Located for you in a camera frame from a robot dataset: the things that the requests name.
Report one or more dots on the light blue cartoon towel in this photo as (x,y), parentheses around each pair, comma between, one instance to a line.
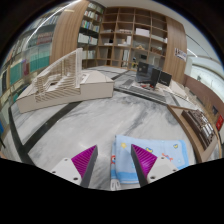
(168,148)

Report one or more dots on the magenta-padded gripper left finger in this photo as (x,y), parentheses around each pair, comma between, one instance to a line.
(85,160)

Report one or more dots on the white wall sign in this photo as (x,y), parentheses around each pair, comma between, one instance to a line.
(180,54)

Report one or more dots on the small white building model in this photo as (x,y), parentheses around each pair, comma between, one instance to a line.
(180,90)

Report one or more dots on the cream white architectural model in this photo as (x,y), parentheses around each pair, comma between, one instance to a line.
(95,86)

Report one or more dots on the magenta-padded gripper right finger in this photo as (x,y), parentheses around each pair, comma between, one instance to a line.
(146,160)

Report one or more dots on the glass-front bookcase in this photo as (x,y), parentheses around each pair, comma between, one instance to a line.
(36,56)

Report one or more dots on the brown model on wooden board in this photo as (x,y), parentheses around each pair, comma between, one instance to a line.
(200,125)

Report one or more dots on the red box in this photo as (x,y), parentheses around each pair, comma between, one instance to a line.
(219,122)

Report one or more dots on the black box architectural model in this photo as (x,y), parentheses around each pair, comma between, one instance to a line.
(146,73)

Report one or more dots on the wooden shelf unit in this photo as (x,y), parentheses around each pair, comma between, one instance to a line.
(133,36)

